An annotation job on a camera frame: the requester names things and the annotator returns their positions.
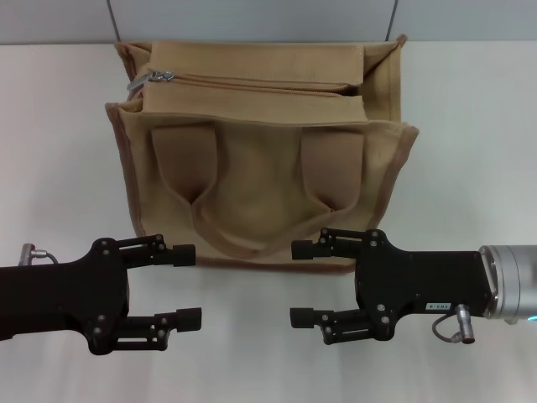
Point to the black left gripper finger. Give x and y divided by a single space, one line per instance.
184 255
191 321

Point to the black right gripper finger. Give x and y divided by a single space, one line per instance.
304 250
302 317

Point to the silver zipper pull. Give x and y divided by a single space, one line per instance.
157 76

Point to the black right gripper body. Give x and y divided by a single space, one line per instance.
419 281

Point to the khaki canvas food bag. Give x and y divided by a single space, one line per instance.
256 176

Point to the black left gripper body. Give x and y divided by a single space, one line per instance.
63 298

